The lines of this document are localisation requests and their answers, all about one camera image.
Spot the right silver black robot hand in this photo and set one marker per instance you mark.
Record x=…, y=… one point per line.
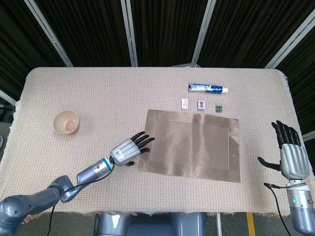
x=294, y=159

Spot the grey robot torso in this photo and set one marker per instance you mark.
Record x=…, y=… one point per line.
x=152, y=226

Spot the white partition post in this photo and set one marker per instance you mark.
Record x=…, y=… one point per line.
x=49, y=34
x=309, y=136
x=203, y=34
x=130, y=34
x=290, y=41
x=8, y=96

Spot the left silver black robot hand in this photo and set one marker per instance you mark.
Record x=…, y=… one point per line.
x=124, y=152

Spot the brown woven placemat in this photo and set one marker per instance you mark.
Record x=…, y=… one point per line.
x=187, y=147

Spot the beige plastic bowl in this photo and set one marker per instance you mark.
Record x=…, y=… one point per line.
x=66, y=123

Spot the dark pleated curtain panel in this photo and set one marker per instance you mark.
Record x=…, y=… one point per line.
x=302, y=86
x=167, y=32
x=88, y=32
x=14, y=49
x=251, y=32

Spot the pink beige woven tablecloth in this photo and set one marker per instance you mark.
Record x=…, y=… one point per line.
x=98, y=93

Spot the white mahjong tile red flower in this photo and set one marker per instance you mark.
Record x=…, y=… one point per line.
x=201, y=105

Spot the black equipment pile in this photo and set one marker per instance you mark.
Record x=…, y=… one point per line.
x=5, y=111

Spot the blue white toothpaste tube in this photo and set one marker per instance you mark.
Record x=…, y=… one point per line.
x=208, y=88

